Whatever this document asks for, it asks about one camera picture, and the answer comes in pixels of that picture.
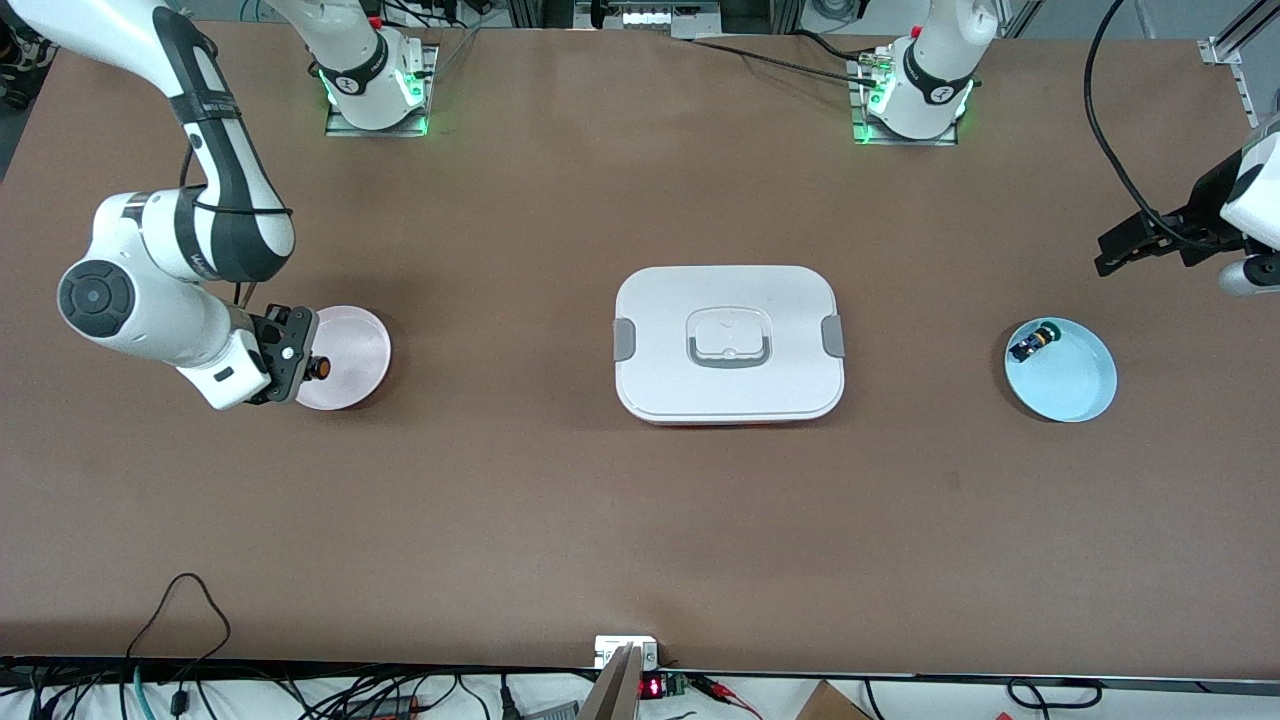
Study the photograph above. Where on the green and blue push-button switch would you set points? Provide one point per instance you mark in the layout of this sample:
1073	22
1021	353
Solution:
1035	342

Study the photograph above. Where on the light blue round plate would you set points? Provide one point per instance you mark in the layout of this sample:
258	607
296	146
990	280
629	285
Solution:
1070	385

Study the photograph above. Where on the brown cardboard piece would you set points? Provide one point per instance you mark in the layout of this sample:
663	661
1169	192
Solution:
830	705

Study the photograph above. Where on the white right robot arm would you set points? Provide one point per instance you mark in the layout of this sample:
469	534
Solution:
150	310

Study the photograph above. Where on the white lidded box, grey latches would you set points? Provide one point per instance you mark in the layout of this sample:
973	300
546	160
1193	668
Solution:
730	385

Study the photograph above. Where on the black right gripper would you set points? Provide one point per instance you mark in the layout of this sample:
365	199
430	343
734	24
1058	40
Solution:
269	334

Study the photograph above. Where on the grey metal bar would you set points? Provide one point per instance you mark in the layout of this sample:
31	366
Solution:
612	695

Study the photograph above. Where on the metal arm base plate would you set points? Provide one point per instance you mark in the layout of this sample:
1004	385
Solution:
860	135
335	128

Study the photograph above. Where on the pink round plate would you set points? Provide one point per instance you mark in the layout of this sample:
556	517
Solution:
355	358

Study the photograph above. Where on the orange push-button switch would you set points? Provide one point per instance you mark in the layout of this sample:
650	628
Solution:
320	367

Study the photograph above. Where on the aluminium profile rail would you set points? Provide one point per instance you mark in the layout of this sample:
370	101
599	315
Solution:
1240	40

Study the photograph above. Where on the red clip leads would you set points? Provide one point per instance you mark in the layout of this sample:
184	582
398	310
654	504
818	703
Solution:
725	692

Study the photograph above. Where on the white mounting block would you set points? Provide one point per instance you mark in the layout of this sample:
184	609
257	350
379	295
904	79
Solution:
610	648

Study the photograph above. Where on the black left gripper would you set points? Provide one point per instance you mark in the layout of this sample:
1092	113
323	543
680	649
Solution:
1203	209

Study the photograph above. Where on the small red display module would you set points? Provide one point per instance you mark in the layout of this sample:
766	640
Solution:
655	687

